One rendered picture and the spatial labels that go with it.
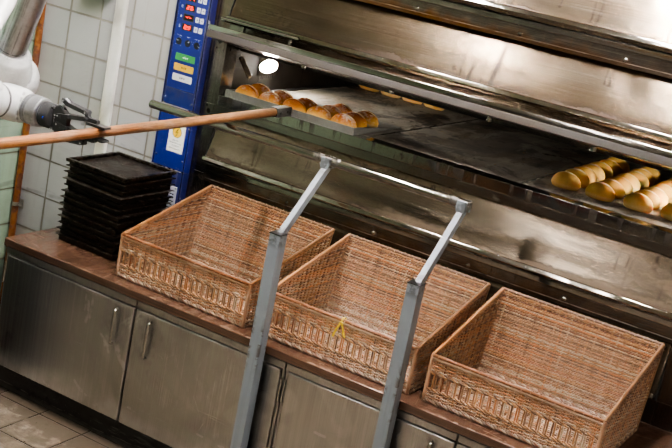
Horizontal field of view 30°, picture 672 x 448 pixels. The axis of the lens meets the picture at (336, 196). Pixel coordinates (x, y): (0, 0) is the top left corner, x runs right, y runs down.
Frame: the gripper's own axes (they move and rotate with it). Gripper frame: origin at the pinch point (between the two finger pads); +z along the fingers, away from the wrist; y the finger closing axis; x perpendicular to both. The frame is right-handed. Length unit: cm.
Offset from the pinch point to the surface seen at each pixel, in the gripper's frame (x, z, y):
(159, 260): -51, -8, 51
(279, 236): -41, 42, 24
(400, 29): -102, 37, -38
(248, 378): -41, 40, 72
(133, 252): -52, -19, 51
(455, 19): -101, 56, -46
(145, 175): -72, -35, 31
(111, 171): -67, -46, 32
